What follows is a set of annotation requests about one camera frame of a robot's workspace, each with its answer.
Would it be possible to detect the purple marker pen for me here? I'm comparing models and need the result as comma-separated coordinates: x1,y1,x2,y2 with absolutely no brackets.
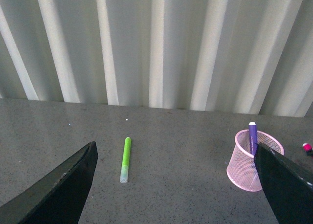
248,122,258,157

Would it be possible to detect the green marker pen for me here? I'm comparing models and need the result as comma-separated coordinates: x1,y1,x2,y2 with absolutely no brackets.
120,137,132,183

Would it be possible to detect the white pleated curtain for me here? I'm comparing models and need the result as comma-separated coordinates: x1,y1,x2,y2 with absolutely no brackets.
0,0,313,117

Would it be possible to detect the pink mesh pen cup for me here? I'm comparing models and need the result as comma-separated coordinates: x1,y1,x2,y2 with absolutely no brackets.
226,129,285,192

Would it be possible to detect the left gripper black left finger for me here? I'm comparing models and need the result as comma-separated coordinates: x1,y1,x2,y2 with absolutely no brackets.
0,142,98,224

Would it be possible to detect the pink marker pen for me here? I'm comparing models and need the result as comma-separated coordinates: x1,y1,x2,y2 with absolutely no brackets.
302,143,313,157

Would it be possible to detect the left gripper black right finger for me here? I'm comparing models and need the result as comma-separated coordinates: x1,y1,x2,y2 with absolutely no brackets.
254,143,313,224

